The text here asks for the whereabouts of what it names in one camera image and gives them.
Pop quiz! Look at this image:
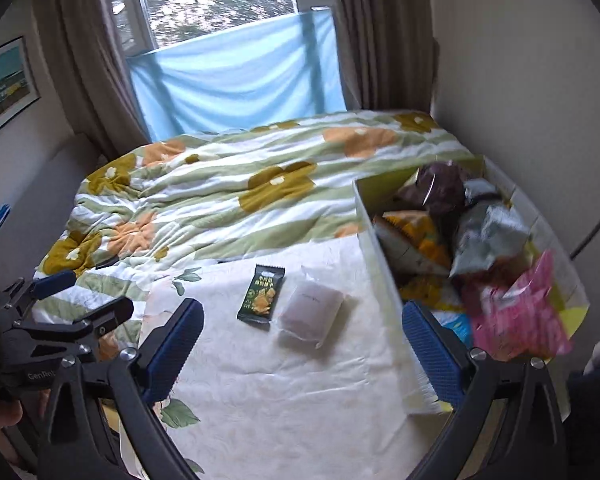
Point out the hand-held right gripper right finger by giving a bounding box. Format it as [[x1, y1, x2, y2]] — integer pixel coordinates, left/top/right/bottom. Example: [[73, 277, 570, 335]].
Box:
[[402, 301, 566, 480]]

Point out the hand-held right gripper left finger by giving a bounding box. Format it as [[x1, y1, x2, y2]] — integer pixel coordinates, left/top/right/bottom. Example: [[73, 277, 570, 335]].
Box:
[[37, 297, 206, 480]]

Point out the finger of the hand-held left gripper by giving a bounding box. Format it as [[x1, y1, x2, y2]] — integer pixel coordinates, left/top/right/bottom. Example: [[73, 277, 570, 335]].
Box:
[[7, 270, 78, 312], [55, 297, 135, 356]]

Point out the yellow and blue snack packet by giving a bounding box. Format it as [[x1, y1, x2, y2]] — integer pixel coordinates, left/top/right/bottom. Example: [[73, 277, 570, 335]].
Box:
[[399, 274, 476, 348]]

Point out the green cardboard box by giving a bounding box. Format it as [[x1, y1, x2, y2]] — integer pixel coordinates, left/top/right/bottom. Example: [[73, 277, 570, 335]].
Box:
[[352, 155, 591, 416]]

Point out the bright pink snack packet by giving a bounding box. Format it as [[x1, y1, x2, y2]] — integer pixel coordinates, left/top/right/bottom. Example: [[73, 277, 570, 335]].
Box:
[[462, 250, 573, 361]]

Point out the orange cake snack packet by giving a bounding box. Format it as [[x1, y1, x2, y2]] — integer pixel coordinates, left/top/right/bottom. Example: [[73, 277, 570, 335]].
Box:
[[372, 210, 453, 273]]

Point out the silver snack packet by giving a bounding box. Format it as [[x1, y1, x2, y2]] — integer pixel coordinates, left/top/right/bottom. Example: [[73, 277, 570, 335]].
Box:
[[449, 200, 531, 281]]

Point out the purple snack packet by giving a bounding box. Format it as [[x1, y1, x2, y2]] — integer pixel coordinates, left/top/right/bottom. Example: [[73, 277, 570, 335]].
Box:
[[397, 162, 468, 218]]

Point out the dark grey snack packet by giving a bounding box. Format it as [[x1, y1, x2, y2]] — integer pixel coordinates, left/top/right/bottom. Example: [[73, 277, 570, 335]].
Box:
[[462, 177, 503, 206]]

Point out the person's left hand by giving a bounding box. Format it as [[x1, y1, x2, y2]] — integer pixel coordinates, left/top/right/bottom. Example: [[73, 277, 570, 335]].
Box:
[[0, 399, 25, 466]]

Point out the dark green snack packet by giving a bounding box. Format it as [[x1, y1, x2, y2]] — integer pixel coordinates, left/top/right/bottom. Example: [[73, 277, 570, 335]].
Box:
[[236, 263, 286, 332]]

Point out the translucent white snack packet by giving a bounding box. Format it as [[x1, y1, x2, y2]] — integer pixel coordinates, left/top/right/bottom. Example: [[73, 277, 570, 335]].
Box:
[[275, 266, 353, 350]]

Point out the floral blanket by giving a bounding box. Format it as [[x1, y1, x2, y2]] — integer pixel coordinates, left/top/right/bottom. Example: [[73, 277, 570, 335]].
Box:
[[34, 109, 481, 311]]

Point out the brown curtain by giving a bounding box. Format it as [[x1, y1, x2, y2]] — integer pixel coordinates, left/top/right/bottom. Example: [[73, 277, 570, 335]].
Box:
[[30, 0, 153, 161], [325, 0, 441, 113]]

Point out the light blue cloth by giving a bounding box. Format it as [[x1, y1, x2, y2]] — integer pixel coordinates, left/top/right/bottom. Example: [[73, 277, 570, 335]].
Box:
[[126, 9, 348, 143]]

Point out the black cable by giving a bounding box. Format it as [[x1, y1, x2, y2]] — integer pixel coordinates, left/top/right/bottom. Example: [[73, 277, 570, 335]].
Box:
[[570, 195, 600, 261]]

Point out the framed wall picture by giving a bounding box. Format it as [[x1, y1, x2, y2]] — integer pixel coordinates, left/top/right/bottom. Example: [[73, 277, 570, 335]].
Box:
[[0, 35, 41, 148]]

